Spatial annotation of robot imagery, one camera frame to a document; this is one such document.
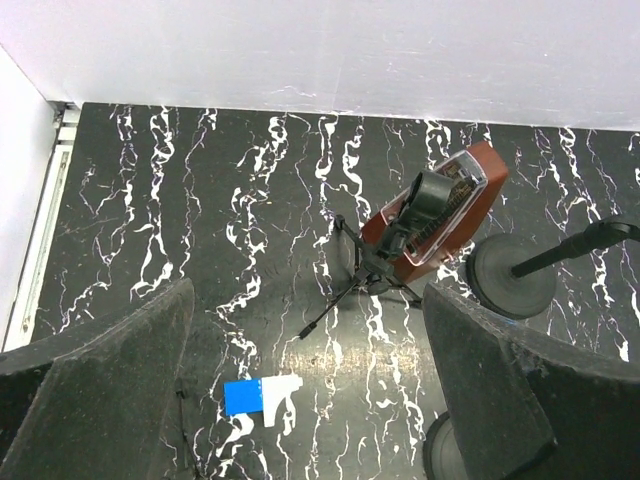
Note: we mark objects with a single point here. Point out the tall black tripod stand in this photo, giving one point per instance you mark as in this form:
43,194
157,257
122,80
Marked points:
426,199

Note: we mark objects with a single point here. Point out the white and blue block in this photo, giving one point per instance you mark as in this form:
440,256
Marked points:
262,395

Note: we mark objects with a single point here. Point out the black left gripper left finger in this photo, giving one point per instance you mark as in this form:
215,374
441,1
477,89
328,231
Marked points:
90,402

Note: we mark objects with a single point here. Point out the brown wooden metronome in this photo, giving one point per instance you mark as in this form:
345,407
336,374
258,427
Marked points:
467,184

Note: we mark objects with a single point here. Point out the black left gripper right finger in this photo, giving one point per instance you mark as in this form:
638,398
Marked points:
525,405

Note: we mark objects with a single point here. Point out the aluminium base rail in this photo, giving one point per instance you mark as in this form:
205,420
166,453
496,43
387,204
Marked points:
22,317

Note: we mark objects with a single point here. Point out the small black tripod stand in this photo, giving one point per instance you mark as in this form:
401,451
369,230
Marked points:
190,468

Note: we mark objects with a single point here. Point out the round base microphone stand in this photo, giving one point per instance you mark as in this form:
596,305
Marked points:
511,278

